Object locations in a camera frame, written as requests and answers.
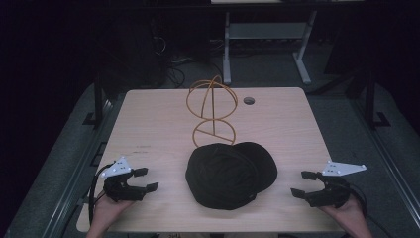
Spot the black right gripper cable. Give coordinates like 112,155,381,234
348,183,394,238

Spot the orange wire hat stand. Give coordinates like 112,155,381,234
185,74,239,149

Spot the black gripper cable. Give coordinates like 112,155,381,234
87,163,114,227
348,183,394,238

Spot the tangle of black floor cables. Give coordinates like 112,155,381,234
150,19,226,89

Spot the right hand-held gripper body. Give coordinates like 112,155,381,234
304,160,368,209

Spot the grey metal desk frame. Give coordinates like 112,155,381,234
222,9,319,85

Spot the person's right hand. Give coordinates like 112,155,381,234
318,195,370,233

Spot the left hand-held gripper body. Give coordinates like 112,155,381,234
100,156,147,203

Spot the grey metal floor rail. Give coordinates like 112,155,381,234
350,95,420,232
41,93,128,238

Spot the person's left hand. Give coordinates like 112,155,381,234
89,193,134,233

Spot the black metal stand post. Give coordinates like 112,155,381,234
82,73,115,130
346,70,392,131

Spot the black cap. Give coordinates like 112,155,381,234
184,141,278,211

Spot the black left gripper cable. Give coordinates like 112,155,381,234
87,163,114,227

